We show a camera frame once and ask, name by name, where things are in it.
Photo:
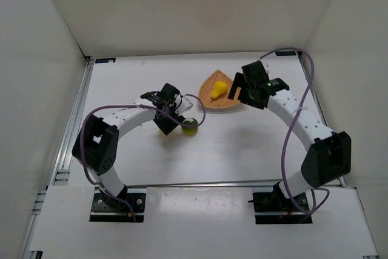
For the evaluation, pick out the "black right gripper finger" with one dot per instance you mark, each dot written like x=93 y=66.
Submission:
x=244 y=97
x=238 y=82

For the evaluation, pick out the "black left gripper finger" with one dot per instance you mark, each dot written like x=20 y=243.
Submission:
x=178 y=119
x=166 y=125

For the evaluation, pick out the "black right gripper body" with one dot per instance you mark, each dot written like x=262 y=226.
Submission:
x=245 y=94

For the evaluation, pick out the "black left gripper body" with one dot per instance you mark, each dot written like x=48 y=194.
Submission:
x=167 y=124

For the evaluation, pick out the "green peeled fake lime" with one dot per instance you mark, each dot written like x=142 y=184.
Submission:
x=190 y=126

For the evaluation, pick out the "yellow fake pear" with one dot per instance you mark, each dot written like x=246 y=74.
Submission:
x=219 y=88

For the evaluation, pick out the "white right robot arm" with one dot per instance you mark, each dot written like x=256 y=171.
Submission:
x=328 y=154

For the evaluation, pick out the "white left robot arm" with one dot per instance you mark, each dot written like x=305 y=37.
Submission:
x=96 y=147

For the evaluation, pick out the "woven bamboo fruit bowl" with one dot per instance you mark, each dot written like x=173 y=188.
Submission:
x=222 y=102

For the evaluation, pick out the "blue label sticker right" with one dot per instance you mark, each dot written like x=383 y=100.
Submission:
x=286 y=53

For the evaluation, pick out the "blue label sticker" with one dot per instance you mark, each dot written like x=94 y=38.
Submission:
x=286 y=53
x=105 y=60

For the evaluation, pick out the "blue label sticker left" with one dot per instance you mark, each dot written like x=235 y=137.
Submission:
x=105 y=60

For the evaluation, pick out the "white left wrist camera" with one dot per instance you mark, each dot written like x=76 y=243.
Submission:
x=184 y=106

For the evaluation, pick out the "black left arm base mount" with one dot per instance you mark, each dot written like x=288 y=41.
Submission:
x=107 y=210

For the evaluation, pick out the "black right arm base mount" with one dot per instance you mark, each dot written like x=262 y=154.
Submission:
x=271 y=210

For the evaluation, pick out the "aluminium front rail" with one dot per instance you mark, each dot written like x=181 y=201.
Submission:
x=163 y=180

